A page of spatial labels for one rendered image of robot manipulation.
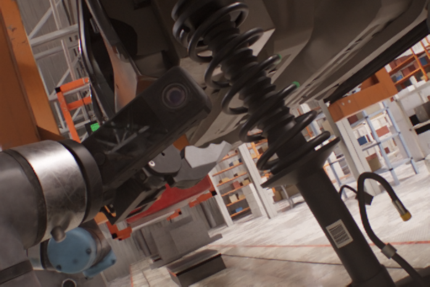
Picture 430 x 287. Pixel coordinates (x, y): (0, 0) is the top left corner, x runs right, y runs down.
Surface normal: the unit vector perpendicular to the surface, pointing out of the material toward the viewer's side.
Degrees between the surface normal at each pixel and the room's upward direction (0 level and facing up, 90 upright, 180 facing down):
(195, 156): 76
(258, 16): 90
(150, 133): 86
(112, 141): 86
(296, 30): 133
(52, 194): 107
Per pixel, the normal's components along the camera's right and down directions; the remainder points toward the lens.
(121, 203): -0.53, 0.16
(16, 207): 0.82, -0.15
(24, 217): 0.85, 0.14
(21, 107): 0.21, -0.25
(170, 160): 0.60, -0.62
